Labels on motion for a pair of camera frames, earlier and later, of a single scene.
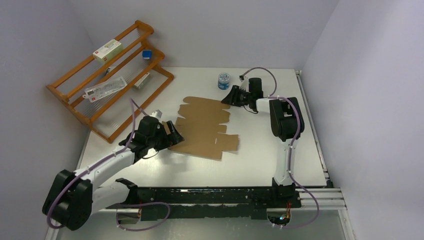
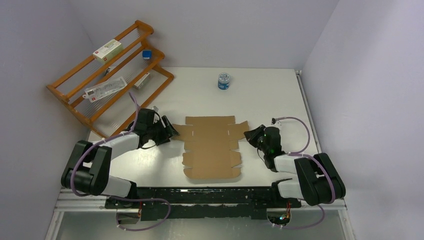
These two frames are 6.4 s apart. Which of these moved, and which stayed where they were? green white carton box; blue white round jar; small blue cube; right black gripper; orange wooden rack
Moved: right black gripper
Stayed: green white carton box; small blue cube; orange wooden rack; blue white round jar
